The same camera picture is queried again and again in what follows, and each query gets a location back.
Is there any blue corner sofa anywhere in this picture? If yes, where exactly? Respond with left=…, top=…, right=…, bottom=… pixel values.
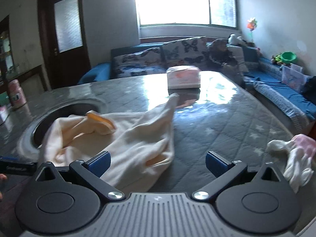
left=78, top=36, right=316, bottom=139

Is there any striped grey sofa cover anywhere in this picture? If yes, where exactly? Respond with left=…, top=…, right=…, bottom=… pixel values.
left=252, top=80, right=311, bottom=129

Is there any pink jar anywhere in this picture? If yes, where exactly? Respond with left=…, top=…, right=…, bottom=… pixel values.
left=7, top=79, right=25, bottom=108

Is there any dark wooden sideboard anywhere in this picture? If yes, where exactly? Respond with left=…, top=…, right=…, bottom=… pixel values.
left=0, top=65, right=48, bottom=97

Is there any green plastic bowl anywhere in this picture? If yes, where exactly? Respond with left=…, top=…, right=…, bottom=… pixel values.
left=280, top=52, right=298, bottom=64

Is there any colourful pinwheel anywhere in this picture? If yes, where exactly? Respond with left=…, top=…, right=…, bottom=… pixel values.
left=247, top=17, right=259, bottom=43

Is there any black bag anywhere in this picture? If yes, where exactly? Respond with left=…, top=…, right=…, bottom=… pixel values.
left=302, top=75, right=316, bottom=100

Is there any glass-front display cabinet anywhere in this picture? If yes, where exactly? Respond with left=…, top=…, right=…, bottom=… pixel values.
left=0, top=15, right=13, bottom=79

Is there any tall butterfly print cushion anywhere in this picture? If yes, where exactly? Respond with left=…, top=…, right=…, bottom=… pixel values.
left=160, top=37, right=210, bottom=73

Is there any clear plastic storage box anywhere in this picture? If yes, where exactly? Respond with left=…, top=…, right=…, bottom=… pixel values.
left=280, top=64, right=312, bottom=92

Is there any large window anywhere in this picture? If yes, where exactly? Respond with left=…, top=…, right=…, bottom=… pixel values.
left=133, top=0, right=239, bottom=28

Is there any cream long-sleeved garment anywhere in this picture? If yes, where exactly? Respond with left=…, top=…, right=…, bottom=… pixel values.
left=38, top=93, right=179, bottom=193

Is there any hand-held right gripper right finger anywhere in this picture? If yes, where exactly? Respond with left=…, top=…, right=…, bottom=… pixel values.
left=193, top=150, right=284, bottom=201

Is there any pink garment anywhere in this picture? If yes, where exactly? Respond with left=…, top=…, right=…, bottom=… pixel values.
left=292, top=133, right=316, bottom=159

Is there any grey quilted star table cover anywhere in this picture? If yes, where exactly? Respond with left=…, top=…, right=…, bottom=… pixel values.
left=0, top=71, right=297, bottom=193

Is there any person's left hand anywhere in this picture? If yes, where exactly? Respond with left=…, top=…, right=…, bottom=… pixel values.
left=0, top=173, right=7, bottom=200

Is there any dark wooden glass-panel door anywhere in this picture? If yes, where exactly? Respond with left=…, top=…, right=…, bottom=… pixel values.
left=37, top=0, right=92, bottom=91

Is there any white stuffed toy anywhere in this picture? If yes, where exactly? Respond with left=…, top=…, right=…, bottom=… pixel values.
left=228, top=33, right=244, bottom=46

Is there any brown patterned blanket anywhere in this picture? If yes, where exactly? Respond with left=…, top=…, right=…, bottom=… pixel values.
left=207, top=39, right=245, bottom=79

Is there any long butterfly print cushion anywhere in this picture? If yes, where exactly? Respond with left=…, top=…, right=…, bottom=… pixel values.
left=114, top=47, right=169, bottom=79

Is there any pink and white tissue pack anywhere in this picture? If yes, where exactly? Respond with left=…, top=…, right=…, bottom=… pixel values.
left=166, top=65, right=201, bottom=89

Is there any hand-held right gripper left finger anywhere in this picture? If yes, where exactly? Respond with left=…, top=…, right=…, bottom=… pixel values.
left=35, top=151, right=124, bottom=201

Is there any white garment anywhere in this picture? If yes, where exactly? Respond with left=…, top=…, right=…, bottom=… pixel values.
left=267, top=139, right=314, bottom=193

